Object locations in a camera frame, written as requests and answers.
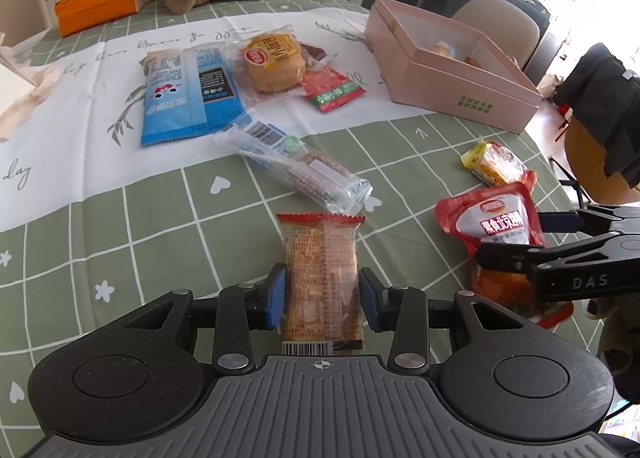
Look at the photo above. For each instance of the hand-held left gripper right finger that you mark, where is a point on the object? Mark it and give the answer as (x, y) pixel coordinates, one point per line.
(370, 300)

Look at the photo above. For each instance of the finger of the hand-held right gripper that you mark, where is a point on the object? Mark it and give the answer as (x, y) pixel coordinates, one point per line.
(557, 222)
(505, 258)

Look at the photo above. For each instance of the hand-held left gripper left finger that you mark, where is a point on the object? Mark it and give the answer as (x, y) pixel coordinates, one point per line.
(276, 295)

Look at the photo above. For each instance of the red pouch snack packet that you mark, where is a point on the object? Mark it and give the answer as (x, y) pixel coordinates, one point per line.
(495, 223)

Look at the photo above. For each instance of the orange biscuit packet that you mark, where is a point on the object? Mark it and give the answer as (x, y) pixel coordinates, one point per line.
(320, 278)

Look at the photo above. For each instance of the yellow orange snack packet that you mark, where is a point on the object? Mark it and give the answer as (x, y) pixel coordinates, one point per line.
(492, 165)

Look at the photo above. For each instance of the clear wafer packet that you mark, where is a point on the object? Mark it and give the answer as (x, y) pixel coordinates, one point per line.
(300, 167)

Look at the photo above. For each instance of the pink gift box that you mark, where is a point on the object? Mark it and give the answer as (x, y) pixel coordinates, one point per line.
(450, 87)

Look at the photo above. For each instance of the bread bun packet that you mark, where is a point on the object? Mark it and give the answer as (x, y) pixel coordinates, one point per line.
(272, 62)

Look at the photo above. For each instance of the brown cake silver packet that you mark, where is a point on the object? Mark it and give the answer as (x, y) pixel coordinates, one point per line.
(315, 51)

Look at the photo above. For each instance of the brown chair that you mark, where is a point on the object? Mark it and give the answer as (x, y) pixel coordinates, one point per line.
(590, 172)

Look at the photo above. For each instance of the green checked tablecloth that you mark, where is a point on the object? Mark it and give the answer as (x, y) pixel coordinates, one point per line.
(150, 238)

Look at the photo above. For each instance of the beige chair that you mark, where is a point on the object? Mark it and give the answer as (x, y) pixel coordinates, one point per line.
(25, 7)
(500, 20)

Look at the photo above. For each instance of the red snack packet green edge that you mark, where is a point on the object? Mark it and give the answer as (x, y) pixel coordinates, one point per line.
(332, 90)

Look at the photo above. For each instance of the blue snack packet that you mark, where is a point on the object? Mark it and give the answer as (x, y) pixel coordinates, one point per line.
(170, 102)

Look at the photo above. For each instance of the orange tissue box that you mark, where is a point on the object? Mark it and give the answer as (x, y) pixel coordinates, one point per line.
(95, 5)

